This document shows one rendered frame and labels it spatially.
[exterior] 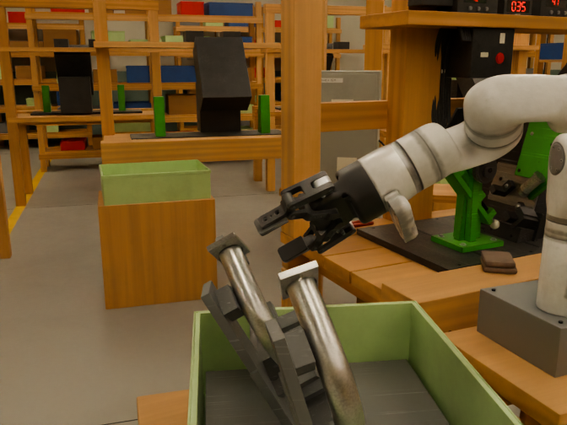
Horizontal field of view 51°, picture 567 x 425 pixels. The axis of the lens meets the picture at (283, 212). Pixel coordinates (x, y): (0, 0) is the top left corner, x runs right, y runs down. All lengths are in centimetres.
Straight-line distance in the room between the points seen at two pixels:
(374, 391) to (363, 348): 11
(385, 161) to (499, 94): 15
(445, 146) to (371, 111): 126
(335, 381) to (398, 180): 26
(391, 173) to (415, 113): 126
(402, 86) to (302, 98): 36
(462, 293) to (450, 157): 70
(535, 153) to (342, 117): 58
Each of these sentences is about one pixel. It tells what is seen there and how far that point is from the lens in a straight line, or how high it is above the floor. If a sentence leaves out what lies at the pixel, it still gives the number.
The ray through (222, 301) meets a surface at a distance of 74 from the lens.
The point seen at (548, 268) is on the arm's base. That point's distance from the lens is 120.
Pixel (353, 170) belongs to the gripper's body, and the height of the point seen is 127.
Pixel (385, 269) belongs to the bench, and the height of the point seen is 88.
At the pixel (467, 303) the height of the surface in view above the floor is 87.
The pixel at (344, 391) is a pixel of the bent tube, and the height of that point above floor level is 110.
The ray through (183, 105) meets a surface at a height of 82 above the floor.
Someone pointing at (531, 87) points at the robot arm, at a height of 137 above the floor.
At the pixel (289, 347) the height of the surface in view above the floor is 114.
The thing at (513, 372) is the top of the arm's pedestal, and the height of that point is 85.
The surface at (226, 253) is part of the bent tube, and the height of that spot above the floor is 116.
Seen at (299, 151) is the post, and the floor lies 114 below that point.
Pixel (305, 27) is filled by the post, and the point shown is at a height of 149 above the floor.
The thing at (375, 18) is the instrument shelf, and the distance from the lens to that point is 192.
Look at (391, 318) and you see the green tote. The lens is 115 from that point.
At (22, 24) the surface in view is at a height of 200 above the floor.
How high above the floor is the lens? 140
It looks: 14 degrees down
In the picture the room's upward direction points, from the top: straight up
